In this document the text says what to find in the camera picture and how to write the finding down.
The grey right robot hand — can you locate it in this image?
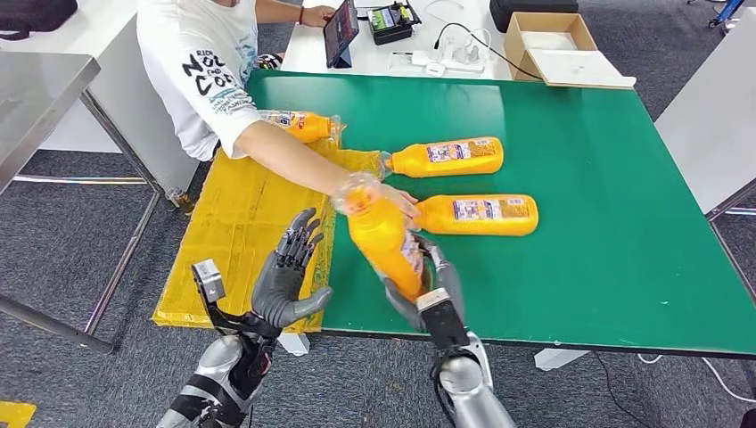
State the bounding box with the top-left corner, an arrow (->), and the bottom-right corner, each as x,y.
377,233 -> 466,332

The black tablet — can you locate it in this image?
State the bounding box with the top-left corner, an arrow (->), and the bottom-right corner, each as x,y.
323,0 -> 360,69

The white power strip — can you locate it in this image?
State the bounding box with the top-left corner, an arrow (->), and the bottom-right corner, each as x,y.
411,46 -> 488,76

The black bag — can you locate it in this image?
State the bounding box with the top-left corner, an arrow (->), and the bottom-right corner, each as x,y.
0,0 -> 79,41

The black case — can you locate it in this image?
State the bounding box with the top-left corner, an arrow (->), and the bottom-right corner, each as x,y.
489,0 -> 580,34

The black label printer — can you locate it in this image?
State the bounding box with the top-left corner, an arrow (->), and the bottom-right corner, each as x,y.
366,1 -> 422,46

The white foam insert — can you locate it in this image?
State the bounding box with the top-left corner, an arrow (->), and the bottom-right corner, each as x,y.
521,31 -> 580,54

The white table foot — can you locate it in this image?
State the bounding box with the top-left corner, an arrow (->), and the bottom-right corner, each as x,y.
533,347 -> 592,374
277,332 -> 311,358

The white floor cable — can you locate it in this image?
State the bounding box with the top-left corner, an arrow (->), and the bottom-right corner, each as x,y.
635,351 -> 756,406

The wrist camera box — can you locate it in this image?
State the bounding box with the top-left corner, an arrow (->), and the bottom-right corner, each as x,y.
415,288 -> 471,350
190,259 -> 226,303

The person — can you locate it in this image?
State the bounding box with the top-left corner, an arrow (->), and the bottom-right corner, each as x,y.
136,0 -> 422,232

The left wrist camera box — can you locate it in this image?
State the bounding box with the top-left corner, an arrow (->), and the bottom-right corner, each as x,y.
190,259 -> 226,303

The yellow floor tape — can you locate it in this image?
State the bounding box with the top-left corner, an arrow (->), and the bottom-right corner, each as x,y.
0,401 -> 37,428

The person's right hand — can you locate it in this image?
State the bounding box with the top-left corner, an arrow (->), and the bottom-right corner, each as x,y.
348,179 -> 422,232

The black floor cable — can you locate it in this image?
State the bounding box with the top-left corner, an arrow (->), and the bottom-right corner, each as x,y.
593,351 -> 669,428

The steel table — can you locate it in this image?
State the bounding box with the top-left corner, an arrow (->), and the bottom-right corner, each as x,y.
0,52 -> 163,358

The cardboard box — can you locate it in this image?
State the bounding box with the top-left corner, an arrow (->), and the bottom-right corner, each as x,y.
505,12 -> 637,90

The orange detergent bottle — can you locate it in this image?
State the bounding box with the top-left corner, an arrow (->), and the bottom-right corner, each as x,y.
332,172 -> 426,301
259,111 -> 344,144
413,194 -> 539,237
381,136 -> 505,178

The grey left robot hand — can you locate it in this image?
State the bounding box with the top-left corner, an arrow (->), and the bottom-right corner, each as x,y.
251,208 -> 333,329

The white side table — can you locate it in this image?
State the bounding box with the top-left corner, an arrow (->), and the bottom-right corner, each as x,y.
653,8 -> 756,225

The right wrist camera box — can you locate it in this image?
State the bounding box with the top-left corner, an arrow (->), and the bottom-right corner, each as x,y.
415,288 -> 471,350

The blue metal frame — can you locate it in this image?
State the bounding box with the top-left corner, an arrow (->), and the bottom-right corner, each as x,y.
687,0 -> 745,29

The yellow taped sheet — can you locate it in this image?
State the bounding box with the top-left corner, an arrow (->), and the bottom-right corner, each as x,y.
152,138 -> 382,335

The white cable loop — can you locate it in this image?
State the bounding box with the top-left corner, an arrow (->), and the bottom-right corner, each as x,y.
423,0 -> 466,22

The white desk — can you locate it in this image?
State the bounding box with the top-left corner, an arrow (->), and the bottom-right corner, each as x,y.
0,0 -> 202,196

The person's left hand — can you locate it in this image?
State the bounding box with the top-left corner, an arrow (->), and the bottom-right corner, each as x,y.
300,4 -> 337,28

